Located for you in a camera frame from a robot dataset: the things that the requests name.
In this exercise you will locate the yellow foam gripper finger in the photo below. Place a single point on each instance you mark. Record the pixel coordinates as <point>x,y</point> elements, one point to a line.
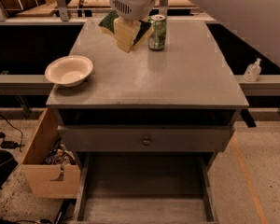
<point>125,33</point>

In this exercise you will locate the green and yellow sponge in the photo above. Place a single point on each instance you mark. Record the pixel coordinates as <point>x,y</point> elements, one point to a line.
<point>106,26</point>

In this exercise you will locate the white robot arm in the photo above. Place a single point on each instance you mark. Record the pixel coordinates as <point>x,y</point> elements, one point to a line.
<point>257,22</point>

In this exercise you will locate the white paper bowl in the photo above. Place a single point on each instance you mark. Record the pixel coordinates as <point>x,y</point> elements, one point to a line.
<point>69,71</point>

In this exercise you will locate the green soda can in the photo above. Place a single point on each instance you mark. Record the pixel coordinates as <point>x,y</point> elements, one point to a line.
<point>157,39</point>

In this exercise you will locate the grey drawer cabinet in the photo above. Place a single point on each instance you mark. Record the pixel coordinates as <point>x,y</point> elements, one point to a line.
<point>188,84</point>

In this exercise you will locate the wooden workbench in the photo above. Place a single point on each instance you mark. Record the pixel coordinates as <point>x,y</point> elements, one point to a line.
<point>49,8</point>

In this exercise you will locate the grey closed drawer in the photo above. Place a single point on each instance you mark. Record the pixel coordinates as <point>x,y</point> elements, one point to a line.
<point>193,139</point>

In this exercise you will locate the white pump bottle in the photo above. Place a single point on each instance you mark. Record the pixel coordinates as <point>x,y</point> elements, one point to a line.
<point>252,72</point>

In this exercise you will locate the wooden box with clutter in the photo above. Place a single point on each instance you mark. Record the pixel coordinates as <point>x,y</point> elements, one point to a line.
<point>54,181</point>

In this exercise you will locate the black power adapter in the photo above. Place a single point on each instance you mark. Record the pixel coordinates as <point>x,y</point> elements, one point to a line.
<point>9,145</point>

